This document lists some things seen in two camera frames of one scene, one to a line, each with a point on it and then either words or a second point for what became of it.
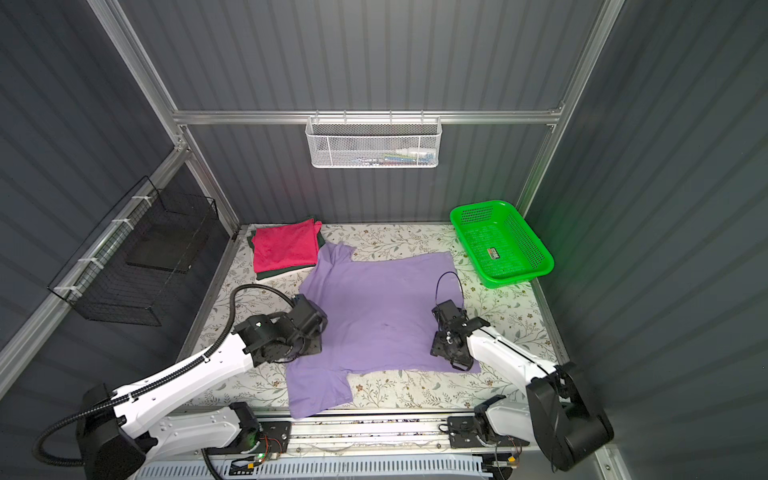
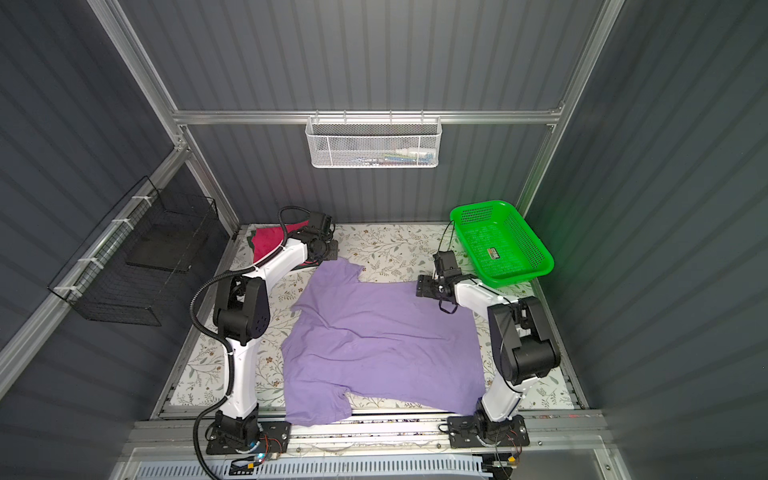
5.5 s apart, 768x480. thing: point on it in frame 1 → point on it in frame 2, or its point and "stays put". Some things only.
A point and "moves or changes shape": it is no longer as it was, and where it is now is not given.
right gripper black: [437, 346] → [425, 286]
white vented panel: [450, 467] stays put
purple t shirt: [400, 313] moves or changes shape
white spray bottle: [420, 151] stays put
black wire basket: [123, 273] stays put
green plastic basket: [501, 246] stays put
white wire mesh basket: [373, 142] stays put
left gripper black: [318, 341] → [333, 250]
